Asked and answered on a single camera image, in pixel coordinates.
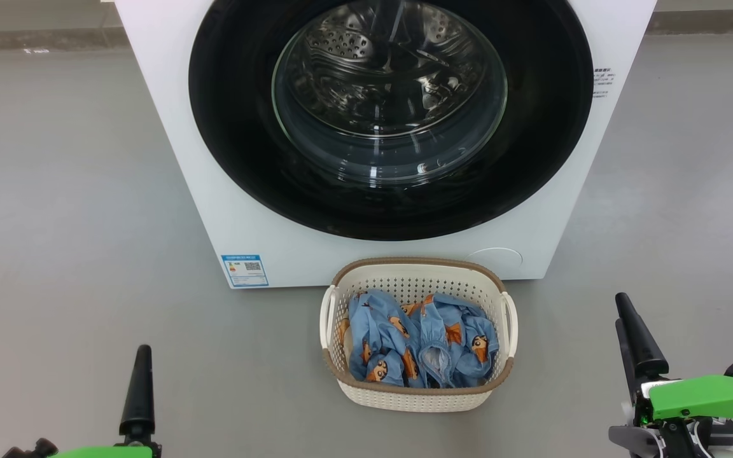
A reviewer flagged cream perforated laundry basket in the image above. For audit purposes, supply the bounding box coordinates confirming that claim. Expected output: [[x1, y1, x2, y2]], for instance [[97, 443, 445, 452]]
[[319, 257, 519, 413]]

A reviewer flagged round drain filter cover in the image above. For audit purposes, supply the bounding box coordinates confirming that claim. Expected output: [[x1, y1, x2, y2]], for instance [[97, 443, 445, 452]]
[[466, 247, 524, 271]]

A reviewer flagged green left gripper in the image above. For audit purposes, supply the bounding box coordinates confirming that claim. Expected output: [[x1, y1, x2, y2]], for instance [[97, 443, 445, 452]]
[[48, 345, 162, 458]]

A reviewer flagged blue cartoon print garment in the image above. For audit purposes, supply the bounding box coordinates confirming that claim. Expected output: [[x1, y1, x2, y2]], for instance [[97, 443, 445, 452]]
[[341, 289, 419, 386], [405, 293, 501, 389]]

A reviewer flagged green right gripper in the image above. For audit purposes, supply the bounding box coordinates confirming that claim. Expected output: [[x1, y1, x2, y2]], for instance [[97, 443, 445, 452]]
[[608, 293, 733, 458]]

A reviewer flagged blue energy label sticker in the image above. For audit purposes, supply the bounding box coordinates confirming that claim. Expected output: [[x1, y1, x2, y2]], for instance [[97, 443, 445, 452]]
[[221, 254, 270, 288]]

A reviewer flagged white front-load washing machine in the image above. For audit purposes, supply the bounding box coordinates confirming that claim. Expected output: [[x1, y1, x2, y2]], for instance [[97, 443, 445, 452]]
[[114, 0, 658, 290]]

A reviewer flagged printed instruction text label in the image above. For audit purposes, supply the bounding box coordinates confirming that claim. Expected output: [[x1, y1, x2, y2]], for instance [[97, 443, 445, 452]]
[[592, 64, 618, 99]]

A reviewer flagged black round glass washer door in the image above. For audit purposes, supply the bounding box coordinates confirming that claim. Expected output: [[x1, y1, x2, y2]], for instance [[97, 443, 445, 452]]
[[188, 0, 594, 241]]

